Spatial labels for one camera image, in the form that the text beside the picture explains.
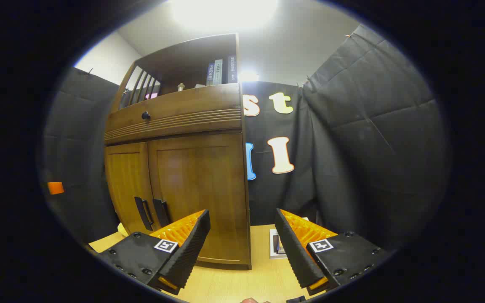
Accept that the white printed card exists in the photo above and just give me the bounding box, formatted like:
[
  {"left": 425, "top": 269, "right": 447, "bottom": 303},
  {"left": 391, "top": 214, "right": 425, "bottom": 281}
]
[{"left": 269, "top": 229, "right": 288, "bottom": 260}]

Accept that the black door handle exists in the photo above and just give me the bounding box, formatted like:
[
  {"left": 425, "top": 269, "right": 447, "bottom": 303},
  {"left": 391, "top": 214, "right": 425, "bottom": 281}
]
[
  {"left": 153, "top": 199, "right": 171, "bottom": 228},
  {"left": 134, "top": 197, "right": 154, "bottom": 231}
]

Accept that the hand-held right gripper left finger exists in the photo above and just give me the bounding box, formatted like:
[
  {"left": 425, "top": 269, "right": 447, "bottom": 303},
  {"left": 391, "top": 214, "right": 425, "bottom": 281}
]
[{"left": 98, "top": 209, "right": 211, "bottom": 295}]

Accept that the large ceiling light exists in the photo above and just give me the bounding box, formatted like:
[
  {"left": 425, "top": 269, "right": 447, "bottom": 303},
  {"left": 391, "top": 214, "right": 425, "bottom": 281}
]
[{"left": 171, "top": 0, "right": 277, "bottom": 31}]

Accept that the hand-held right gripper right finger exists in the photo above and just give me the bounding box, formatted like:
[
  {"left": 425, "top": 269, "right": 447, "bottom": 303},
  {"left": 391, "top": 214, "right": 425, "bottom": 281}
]
[{"left": 274, "top": 208, "right": 394, "bottom": 296}]

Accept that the wooden cabinet door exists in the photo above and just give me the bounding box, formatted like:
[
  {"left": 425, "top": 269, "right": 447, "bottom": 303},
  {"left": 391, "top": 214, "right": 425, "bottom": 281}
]
[
  {"left": 148, "top": 133, "right": 251, "bottom": 266},
  {"left": 105, "top": 142, "right": 155, "bottom": 235}
]

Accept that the black backdrop cloth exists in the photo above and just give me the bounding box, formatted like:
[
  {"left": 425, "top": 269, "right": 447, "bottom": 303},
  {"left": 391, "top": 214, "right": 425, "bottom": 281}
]
[{"left": 43, "top": 24, "right": 451, "bottom": 253}]

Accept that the wooden double-door shoe cabinet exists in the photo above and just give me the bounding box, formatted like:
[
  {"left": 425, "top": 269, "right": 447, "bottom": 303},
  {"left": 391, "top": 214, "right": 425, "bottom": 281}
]
[{"left": 104, "top": 33, "right": 252, "bottom": 270}]

